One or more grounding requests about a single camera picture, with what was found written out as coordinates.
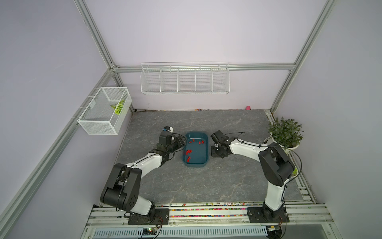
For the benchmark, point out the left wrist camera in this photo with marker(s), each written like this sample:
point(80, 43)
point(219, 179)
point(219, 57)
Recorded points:
point(168, 128)

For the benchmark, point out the white ventilation grille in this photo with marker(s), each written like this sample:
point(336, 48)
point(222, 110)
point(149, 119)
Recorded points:
point(180, 232)

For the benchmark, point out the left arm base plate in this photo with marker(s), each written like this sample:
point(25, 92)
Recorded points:
point(156, 216)

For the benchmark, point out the large potted green plant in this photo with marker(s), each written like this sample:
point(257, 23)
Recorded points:
point(286, 132)

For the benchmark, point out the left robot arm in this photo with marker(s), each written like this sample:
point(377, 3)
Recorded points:
point(123, 184)

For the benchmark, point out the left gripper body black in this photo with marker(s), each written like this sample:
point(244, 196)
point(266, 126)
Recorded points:
point(176, 144)

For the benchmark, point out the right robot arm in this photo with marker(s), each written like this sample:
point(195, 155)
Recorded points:
point(277, 167)

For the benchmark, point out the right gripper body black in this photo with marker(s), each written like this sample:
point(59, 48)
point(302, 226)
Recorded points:
point(215, 151)

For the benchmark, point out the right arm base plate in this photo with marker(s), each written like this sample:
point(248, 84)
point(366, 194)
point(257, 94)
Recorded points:
point(266, 215)

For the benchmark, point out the teal plastic storage box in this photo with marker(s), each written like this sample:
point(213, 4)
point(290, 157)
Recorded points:
point(198, 142)

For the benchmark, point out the green item in basket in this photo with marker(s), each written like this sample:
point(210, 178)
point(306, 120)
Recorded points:
point(118, 107)

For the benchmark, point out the white mesh basket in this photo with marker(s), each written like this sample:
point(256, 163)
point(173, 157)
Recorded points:
point(98, 117)

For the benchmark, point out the white wire wall shelf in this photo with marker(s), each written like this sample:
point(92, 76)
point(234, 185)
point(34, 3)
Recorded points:
point(185, 78)

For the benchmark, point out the small potted succulent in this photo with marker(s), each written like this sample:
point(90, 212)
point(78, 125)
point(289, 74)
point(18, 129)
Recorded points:
point(295, 172)

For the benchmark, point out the aluminium rail base frame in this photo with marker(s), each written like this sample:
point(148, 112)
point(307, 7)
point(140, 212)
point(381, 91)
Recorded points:
point(237, 213)

